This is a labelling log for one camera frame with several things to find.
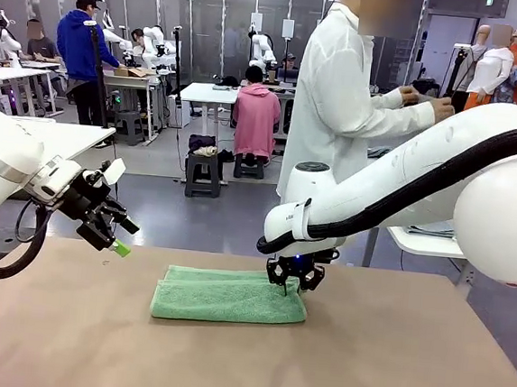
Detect open cardboard box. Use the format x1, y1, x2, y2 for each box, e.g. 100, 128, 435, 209
114, 65, 155, 80

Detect person in white shirt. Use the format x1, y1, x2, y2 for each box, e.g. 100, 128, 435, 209
275, 0, 429, 210

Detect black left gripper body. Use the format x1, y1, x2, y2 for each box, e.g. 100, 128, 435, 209
59, 168, 130, 229

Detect person in blue hoodie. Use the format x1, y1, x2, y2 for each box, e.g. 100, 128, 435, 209
50, 0, 127, 128

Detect seated person with cap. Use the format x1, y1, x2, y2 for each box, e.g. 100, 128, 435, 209
275, 52, 303, 83

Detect person's right forearm white sleeve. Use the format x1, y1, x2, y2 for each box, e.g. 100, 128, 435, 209
357, 96, 438, 144

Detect mannequin with black trousers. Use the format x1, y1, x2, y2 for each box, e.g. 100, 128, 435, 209
446, 23, 492, 115

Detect seated person in dark shirt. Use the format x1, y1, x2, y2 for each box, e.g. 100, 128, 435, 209
23, 17, 69, 65

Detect person's right hand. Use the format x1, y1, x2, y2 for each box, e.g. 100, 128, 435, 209
429, 97, 457, 124

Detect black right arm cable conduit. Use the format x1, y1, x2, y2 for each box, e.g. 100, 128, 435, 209
255, 99, 517, 277

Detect person in pink hoodie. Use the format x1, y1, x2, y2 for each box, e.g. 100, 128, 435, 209
227, 63, 287, 169

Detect white computer case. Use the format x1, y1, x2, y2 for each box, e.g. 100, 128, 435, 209
167, 95, 193, 130

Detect pile of dark clothes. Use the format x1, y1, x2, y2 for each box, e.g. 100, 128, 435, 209
187, 133, 220, 158

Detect black camera tripod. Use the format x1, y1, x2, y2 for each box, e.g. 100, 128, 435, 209
442, 41, 475, 102

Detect mannequin with orange trousers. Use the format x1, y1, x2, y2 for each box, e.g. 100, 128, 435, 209
462, 20, 517, 115

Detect person's left forearm white sleeve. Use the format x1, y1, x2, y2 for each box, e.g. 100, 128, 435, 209
369, 86, 404, 110

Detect person's left hand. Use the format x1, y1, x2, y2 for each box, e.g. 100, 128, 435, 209
397, 86, 421, 107

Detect black tripod with white head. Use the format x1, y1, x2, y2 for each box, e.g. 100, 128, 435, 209
73, 18, 118, 130

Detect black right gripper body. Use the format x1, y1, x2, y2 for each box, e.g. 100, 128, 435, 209
273, 244, 340, 274

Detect dark grey plastic stool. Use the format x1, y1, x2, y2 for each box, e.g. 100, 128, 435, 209
111, 108, 148, 147
0, 225, 48, 275
232, 150, 267, 180
183, 151, 225, 200

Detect black bags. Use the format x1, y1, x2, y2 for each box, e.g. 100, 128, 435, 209
410, 78, 441, 100

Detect black stand pole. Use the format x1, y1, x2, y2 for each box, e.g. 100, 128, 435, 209
166, 25, 188, 105

